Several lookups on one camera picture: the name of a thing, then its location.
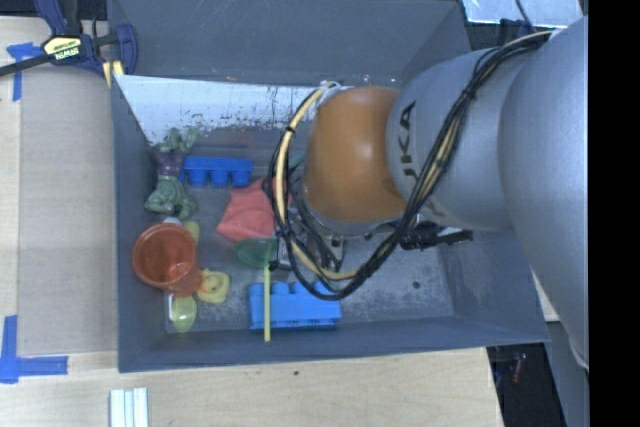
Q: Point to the clear orange plastic cup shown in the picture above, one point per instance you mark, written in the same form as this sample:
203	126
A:
162	257

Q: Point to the green toy figure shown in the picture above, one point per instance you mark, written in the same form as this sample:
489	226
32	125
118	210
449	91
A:
170	195

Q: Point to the grey metal bin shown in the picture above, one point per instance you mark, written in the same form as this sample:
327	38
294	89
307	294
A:
280	35

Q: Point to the clear green plastic piece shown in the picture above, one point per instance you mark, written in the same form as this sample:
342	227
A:
255	252

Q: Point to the yellow rubber duck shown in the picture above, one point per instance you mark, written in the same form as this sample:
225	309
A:
215	287

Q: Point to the yellow-green plastic piece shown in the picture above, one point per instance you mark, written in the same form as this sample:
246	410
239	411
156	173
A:
184	312
192	230

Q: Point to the red-orange cloth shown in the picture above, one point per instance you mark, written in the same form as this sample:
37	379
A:
247	215

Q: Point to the pale wood board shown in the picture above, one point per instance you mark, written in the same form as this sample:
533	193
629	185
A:
65	215

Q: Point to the yellow-green thin stick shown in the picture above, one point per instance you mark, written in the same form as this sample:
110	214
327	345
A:
267	310

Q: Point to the blue toy brick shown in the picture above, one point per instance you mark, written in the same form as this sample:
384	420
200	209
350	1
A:
215	170
300	310

